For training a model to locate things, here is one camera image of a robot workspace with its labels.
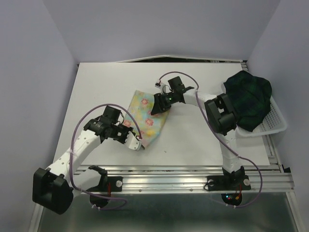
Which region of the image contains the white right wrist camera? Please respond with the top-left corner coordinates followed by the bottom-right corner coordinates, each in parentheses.
top-left (154, 80), bottom-right (170, 94)

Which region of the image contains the dark green plaid skirt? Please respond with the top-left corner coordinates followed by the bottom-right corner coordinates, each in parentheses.
top-left (224, 71), bottom-right (272, 132)

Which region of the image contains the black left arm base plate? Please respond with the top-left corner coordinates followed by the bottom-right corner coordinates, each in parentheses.
top-left (85, 176), bottom-right (126, 210)

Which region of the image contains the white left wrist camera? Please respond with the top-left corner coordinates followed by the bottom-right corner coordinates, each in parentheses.
top-left (125, 131), bottom-right (142, 151)

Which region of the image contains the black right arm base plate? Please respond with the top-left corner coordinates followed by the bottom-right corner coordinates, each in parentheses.
top-left (204, 175), bottom-right (251, 207)

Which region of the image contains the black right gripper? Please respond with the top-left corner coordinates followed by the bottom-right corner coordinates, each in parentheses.
top-left (151, 92), bottom-right (176, 116)

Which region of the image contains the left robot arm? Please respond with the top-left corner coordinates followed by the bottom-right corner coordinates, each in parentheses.
top-left (32, 103), bottom-right (142, 215)

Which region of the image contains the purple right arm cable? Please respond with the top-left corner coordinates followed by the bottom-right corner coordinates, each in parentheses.
top-left (155, 71), bottom-right (264, 209)

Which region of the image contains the white plastic basket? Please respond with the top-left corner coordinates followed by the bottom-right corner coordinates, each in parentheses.
top-left (221, 83), bottom-right (287, 137)

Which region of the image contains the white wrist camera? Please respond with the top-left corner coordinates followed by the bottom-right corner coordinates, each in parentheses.
top-left (154, 80), bottom-right (170, 94)
top-left (125, 131), bottom-right (142, 151)

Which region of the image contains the pastel floral skirt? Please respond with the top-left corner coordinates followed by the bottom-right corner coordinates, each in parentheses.
top-left (123, 90), bottom-right (169, 148)

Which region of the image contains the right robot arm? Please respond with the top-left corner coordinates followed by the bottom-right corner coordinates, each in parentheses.
top-left (151, 76), bottom-right (246, 191)

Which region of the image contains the aluminium mounting rail frame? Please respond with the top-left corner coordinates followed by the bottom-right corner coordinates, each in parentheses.
top-left (28, 60), bottom-right (300, 232)

